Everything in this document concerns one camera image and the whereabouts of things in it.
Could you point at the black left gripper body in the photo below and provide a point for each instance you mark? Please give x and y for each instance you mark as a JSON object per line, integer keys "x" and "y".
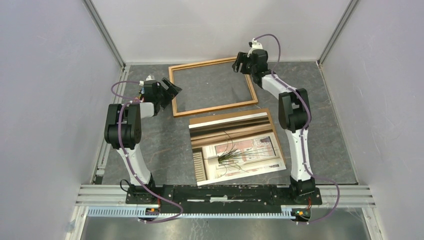
{"x": 158, "y": 97}

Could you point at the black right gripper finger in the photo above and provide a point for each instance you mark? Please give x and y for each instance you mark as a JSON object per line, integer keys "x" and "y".
{"x": 236, "y": 65}
{"x": 245, "y": 59}

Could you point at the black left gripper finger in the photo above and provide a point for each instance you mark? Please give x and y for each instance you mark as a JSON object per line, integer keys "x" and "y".
{"x": 172, "y": 90}
{"x": 167, "y": 96}

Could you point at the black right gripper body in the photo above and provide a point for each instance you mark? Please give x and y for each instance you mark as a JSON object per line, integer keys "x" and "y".
{"x": 252, "y": 68}

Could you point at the wooden picture frame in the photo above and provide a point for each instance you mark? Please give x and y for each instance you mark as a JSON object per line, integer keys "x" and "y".
{"x": 213, "y": 86}

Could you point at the clear acrylic glazing sheet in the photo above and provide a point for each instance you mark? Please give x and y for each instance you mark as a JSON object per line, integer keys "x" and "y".
{"x": 212, "y": 87}

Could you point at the glossy plant photo print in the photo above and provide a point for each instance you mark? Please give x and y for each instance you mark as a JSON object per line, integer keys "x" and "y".
{"x": 213, "y": 169}

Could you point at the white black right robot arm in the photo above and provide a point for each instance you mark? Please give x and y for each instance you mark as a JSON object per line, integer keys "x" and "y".
{"x": 294, "y": 115}

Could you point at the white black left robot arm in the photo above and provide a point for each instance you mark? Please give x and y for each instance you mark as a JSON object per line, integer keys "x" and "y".
{"x": 123, "y": 129}

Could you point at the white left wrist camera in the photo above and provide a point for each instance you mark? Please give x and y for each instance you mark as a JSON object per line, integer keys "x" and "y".
{"x": 148, "y": 78}

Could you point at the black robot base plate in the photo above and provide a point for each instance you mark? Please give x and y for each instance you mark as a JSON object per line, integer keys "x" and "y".
{"x": 268, "y": 198}

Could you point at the aluminium toothed rail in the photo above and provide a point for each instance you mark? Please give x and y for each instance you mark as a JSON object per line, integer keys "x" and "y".
{"x": 150, "y": 213}

